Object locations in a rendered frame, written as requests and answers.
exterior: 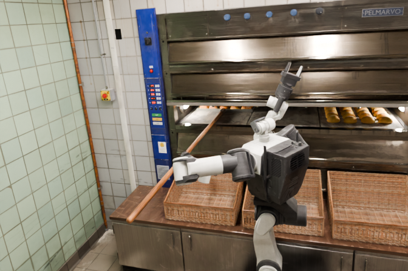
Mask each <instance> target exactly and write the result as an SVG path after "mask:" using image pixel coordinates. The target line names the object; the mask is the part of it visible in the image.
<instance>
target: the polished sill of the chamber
mask: <svg viewBox="0 0 408 271"><path fill-rule="evenodd" d="M208 125H209V124H198V123H178V124H176V126H175V128H176V129H185V130H205V128H206V127H207V126H208ZM285 127H286V126H275V128H274V129H273V130H271V131H274V132H279V131H281V130H282V129H283V128H285ZM295 128H296V130H298V131H299V133H300V134H336V135H356V136H394V137H408V129H384V128H339V127H314V126H295ZM209 131H242V132H254V131H253V129H252V127H251V125H222V124H213V126H212V127H211V128H210V130H209Z"/></svg>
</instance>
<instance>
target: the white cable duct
mask: <svg viewBox="0 0 408 271"><path fill-rule="evenodd" d="M103 5H104V13H105V18H106V25H107V33H108V38H109V45H110V53H111V58H112V65H113V70H114V78H115V85H116V90H117V98H118V106H119V110H120V118H121V126H122V130H123V138H124V146H125V151H126V158H127V166H128V171H129V178H130V183H131V191H132V192H133V191H134V190H135V189H136V184H135V176H134V167H133V163H132V155H131V147H130V142H129V134H128V126H127V121H126V113H125V108H124V100H123V93H122V88H121V80H120V71H119V67H118V59H117V51H116V46H115V38H114V30H113V25H112V17H111V9H110V4H109V0H103Z"/></svg>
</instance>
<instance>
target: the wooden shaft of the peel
mask: <svg viewBox="0 0 408 271"><path fill-rule="evenodd" d="M222 114H223V112H222V111H220V112H219V113H218V114H217V116H216V117H215V118H214V119H213V121H212V122H211V123H210V124H209V125H208V126H207V127H206V128H205V130H204V131H203V132H202V133H201V134H200V135H199V136H198V137H197V138H196V140H195V141H194V142H193V143H192V145H191V146H190V147H189V148H188V149H187V150H186V152H188V153H190V152H191V151H192V150H193V149H194V148H195V146H196V145H197V144H198V143H199V141H201V139H202V138H203V137H204V135H205V134H206V133H207V132H208V131H209V130H210V128H211V127H212V126H213V124H215V122H216V121H217V120H218V119H219V117H220V116H221V115H222ZM173 173H174V171H173V166H172V167H171V169H170V170H169V171H168V172H167V173H166V174H165V175H164V176H163V178H162V179H161V180H160V181H159V183H158V184H157V185H156V186H155V187H154V188H153V189H152V190H151V192H150V193H149V194H148V195H147V196H146V197H145V198H144V199H143V200H142V202H141V203H140V204H139V205H138V207H137V208H136V209H135V210H134V211H133V212H132V213H131V214H130V216H129V217H128V218H127V219H126V222H127V223H128V224H131V223H132V222H133V221H134V220H135V218H136V217H137V216H138V215H139V214H140V212H141V211H142V210H143V209H144V208H145V206H146V205H147V204H148V203H149V201H150V200H151V199H152V198H153V197H154V196H155V194H156V193H157V192H158V191H159V189H160V188H161V187H162V186H163V185H164V184H165V182H166V181H167V180H168V179H169V178H170V176H171V175H172V174H173Z"/></svg>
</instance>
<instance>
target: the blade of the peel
mask: <svg viewBox="0 0 408 271"><path fill-rule="evenodd" d="M254 108H255V106H253V108H251V109H241V108H240V109H225V112H253V110H254ZM220 110H221V109H220V108H219V109H210V108H209V109H206V108H199V107H198V108H197V111H219V112H220Z"/></svg>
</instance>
